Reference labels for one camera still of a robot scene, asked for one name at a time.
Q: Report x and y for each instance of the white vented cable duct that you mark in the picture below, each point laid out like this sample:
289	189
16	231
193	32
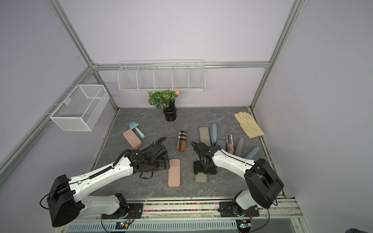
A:
152	226

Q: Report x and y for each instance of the plaid beige glasses case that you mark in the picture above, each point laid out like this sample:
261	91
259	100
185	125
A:
181	141

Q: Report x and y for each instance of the pink hard glasses case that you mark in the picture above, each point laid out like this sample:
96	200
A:
134	141

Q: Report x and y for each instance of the teal plastic scraper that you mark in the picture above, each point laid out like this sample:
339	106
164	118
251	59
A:
135	125

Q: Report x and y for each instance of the grey case mint lining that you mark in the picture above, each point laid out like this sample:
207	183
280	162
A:
204	135

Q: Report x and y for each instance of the grey mint case red sunglasses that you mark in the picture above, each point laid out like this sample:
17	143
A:
201	178

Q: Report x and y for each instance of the blue case orange lining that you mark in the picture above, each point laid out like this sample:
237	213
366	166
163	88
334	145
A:
252	153

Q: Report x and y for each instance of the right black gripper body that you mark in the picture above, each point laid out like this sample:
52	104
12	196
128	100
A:
199	167

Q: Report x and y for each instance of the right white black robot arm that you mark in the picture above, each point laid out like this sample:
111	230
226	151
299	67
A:
264	185

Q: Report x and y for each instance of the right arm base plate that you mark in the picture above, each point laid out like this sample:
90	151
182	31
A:
230	209

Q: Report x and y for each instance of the long white wire shelf basket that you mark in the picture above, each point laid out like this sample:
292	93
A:
159	75

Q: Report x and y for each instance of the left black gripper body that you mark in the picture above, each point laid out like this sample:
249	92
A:
157	165

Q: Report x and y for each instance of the light blue case white sunglasses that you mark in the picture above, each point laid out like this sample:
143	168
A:
213	134

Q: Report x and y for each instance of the grey fabric glasses case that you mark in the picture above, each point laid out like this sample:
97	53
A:
239	147

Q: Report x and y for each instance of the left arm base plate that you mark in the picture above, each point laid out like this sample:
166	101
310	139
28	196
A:
132	211

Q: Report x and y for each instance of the beige work glove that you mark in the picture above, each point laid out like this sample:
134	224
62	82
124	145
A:
249	125

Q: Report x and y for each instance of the pink case black sunglasses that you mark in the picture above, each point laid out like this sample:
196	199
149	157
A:
174	179

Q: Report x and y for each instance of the white wire mesh side basket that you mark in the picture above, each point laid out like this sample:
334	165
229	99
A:
81	109

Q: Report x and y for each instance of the green plant in black vase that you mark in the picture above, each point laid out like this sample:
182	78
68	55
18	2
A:
165	100

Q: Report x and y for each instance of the mint case blue glasses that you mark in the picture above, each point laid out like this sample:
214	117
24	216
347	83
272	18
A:
221	143

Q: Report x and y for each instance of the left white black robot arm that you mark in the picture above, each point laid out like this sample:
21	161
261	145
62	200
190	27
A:
70	198

